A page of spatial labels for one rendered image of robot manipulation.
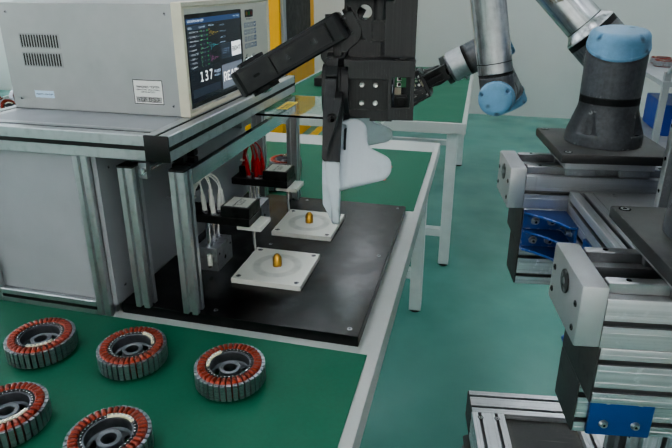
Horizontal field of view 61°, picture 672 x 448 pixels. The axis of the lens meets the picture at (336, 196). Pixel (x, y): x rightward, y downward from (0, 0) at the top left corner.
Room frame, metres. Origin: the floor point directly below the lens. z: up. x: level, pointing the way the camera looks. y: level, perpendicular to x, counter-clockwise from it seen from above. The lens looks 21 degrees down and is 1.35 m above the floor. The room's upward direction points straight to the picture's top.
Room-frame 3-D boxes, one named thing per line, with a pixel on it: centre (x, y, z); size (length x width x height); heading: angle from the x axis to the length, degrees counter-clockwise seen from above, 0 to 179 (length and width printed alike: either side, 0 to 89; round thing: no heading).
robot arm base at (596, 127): (1.17, -0.57, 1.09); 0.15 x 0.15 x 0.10
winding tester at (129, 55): (1.30, 0.41, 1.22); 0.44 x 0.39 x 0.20; 166
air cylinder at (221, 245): (1.13, 0.27, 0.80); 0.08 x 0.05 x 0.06; 166
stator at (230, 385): (0.75, 0.17, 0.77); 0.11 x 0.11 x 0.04
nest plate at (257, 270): (1.09, 0.13, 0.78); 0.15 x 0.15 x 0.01; 76
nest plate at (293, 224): (1.33, 0.07, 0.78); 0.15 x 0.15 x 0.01; 76
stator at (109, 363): (0.80, 0.34, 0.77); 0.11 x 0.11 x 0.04
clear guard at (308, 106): (1.40, 0.06, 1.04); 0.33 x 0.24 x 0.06; 76
